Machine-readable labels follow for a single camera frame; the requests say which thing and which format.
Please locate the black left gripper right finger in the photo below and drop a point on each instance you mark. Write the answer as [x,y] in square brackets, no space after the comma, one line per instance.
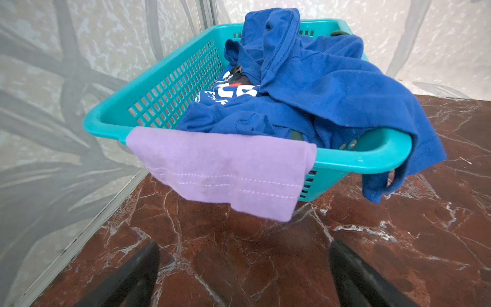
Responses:
[358,284]

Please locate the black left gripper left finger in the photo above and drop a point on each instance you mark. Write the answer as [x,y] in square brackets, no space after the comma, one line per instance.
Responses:
[130,285]

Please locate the blue t shirt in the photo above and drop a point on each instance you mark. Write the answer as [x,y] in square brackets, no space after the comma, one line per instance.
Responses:
[283,74]

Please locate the purple t shirt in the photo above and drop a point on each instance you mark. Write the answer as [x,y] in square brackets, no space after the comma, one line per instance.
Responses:
[258,175]

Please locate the dark green t shirt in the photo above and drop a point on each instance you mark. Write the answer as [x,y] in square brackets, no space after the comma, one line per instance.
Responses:
[295,135]

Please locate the teal plastic laundry basket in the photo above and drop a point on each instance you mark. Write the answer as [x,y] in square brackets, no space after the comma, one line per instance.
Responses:
[159,97]

